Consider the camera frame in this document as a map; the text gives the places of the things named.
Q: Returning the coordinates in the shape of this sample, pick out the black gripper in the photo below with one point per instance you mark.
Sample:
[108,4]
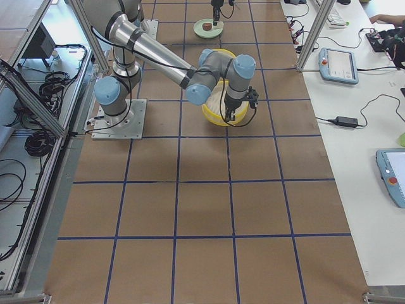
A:
[216,12]
[231,104]

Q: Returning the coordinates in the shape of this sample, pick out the white bun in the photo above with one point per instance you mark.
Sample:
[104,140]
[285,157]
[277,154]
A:
[219,25]

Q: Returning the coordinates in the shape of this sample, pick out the yellow steamer basket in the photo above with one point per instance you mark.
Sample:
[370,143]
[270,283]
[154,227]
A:
[211,108]
[225,51]

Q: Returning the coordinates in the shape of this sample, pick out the dark red bun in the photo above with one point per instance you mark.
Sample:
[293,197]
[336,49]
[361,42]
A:
[206,26]

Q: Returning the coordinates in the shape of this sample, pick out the light green plate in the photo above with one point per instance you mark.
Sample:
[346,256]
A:
[198,30]

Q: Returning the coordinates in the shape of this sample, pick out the black power brick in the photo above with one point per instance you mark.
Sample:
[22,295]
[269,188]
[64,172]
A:
[344,121]

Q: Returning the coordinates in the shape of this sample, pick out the teach pendant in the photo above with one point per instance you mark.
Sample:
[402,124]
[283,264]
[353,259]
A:
[338,66]
[391,166]

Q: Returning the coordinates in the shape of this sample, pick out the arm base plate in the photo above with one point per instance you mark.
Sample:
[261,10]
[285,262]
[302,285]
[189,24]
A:
[150,27]
[129,124]

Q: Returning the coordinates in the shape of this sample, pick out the aluminium frame post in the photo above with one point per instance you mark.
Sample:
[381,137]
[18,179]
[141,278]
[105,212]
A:
[319,21]

